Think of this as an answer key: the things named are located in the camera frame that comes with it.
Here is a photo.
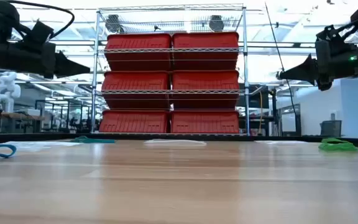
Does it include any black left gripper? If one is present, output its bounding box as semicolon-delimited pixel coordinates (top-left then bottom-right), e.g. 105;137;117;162
17;42;91;79

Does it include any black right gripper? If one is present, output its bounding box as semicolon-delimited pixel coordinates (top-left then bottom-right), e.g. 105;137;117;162
278;39;352;91

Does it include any teal rubber band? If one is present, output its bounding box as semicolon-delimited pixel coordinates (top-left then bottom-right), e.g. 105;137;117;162
70;135;116;144

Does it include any green rubber band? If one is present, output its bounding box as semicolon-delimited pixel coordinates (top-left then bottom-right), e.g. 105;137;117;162
318;138;358;153

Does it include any blue rubber band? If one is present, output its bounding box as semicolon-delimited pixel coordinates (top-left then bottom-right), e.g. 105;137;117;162
0;143;17;159

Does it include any black monitor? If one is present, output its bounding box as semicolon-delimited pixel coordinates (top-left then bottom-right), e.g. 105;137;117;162
237;83;270;110

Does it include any grey round fixture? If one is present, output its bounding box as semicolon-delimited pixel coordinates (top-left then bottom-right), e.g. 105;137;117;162
105;14;124;34
208;14;225;32

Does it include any grey office chair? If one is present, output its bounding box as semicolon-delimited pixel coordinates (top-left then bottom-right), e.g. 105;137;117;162
319;119;342;138

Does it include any red plastic storage bin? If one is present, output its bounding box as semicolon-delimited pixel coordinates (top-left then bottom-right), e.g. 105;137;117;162
171;70;241;110
170;110;241;134
99;109;170;134
104;33;172;72
101;71;170;110
172;31;240;71

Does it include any wooden workbench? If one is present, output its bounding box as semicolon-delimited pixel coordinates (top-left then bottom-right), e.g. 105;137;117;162
0;109;45;134

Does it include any black hanging cable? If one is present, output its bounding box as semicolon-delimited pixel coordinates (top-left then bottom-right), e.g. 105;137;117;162
264;2;298;119

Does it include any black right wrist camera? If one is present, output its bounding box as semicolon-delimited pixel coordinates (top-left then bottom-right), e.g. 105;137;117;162
315;24;358;54

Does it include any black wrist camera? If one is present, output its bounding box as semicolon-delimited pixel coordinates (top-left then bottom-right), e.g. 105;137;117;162
315;24;358;54
23;20;55;45

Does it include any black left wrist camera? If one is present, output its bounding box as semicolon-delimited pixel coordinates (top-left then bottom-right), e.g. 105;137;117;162
23;20;55;45

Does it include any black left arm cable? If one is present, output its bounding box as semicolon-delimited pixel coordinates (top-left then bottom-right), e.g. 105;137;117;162
6;0;76;40

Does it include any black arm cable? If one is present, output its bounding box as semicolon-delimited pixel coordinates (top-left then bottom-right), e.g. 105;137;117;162
6;0;76;40
334;12;358;35

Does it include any yellow hanging cable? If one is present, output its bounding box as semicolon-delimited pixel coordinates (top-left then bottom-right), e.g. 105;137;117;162
258;90;264;135

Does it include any chrome wire shelf rack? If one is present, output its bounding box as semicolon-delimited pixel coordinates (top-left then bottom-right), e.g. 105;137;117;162
90;3;251;137

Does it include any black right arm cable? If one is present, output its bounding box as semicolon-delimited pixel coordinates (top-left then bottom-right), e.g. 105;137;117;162
334;12;358;35

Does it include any black aluminium table frame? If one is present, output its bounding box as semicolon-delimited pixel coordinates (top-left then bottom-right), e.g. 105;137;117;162
0;133;358;149

